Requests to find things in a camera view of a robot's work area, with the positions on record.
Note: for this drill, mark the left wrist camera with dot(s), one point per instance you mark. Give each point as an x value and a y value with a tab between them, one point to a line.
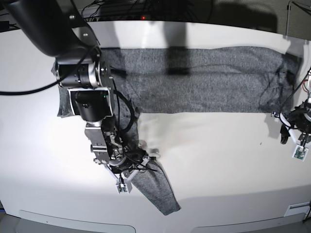
300	152

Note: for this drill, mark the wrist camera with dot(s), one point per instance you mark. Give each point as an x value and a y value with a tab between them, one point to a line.
300	152
123	186

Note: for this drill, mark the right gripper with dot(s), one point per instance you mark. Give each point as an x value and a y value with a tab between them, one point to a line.
130	162

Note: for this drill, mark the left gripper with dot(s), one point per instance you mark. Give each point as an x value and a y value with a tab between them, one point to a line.
298	119

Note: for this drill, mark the white metal frame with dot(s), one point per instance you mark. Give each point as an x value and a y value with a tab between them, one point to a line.
298	22

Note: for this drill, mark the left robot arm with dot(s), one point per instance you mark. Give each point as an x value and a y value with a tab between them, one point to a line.
294	134

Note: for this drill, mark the grey long-sleeve T-shirt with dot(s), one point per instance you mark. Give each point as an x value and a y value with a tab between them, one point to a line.
180	80

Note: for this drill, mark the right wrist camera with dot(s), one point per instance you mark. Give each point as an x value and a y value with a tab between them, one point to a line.
123	186

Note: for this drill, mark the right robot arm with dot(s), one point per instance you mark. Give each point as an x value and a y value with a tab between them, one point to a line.
80	67

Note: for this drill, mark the black power strip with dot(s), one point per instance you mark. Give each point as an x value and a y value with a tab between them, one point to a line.
144	16

